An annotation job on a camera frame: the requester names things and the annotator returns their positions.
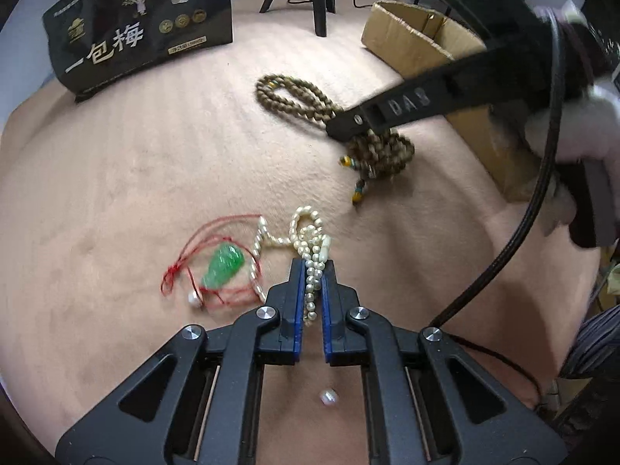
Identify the black snack bag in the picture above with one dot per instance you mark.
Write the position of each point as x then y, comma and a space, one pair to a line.
135, 24

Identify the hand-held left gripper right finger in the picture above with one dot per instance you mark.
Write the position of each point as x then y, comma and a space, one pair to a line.
325, 310

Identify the person's right forearm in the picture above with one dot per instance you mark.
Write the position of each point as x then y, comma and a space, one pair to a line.
581, 121

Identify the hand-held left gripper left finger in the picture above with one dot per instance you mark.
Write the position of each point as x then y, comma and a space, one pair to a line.
299, 300

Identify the striped grey cloth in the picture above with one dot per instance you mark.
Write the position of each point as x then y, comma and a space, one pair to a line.
596, 344

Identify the cardboard box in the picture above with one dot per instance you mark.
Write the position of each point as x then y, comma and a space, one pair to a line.
411, 24

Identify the pearl earring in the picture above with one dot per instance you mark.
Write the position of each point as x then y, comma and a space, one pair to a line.
328, 395

